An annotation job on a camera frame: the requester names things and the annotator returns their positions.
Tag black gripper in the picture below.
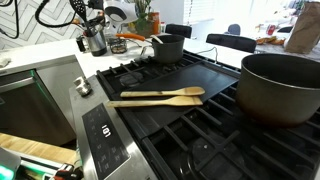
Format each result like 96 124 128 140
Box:
84 13 108 35

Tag grey robot base with light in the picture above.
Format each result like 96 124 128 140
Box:
0 146 23 180

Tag silver pot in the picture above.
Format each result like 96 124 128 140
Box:
85 29 109 57

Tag pale spoon in saucepan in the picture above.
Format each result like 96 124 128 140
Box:
149 33 165 45

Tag wooden spoon with round head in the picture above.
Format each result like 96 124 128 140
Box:
119 86 206 99

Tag large dark cooking pot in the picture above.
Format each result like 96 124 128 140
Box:
234 53 320 130

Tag green potted plant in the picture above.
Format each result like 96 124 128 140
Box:
133 0 155 38

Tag silver stove knob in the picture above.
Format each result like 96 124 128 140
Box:
73 75 93 98

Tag orange juice bottle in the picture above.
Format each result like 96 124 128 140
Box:
151 11 162 36

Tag flat wooden spatula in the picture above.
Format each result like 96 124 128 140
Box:
105 95 204 109

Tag stainless dishwasher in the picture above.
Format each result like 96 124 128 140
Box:
0 69 78 147

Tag white window blinds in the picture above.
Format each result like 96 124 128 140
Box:
182 0 218 24

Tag black griddle plate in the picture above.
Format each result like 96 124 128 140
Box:
118 60 240 135

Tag black stove control panel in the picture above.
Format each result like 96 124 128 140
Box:
81 102 131 180

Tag wooden board edge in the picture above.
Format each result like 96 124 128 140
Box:
0 132 78 166

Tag wide black chair back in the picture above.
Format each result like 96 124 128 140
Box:
205 32 258 55

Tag grey blue chair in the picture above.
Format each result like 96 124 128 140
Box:
227 23 242 36

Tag red black clamp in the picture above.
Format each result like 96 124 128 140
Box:
49 162 85 180

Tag black gas stove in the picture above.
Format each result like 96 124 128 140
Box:
68 49 320 180

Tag food on dining table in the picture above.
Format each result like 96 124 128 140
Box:
255 35 287 47

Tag red can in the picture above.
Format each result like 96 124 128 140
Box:
266 23 277 36

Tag brown paper bag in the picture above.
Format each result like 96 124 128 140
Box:
283 1 320 55

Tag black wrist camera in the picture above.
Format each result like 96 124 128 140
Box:
87 0 105 11

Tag black wire basket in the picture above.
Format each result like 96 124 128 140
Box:
107 36 129 55

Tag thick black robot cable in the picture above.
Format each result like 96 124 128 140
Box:
0 0 20 40

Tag small dark saucepan orange handle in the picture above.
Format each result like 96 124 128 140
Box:
114 32 186 65

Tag grey counter cable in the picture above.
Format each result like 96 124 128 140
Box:
185 45 220 65

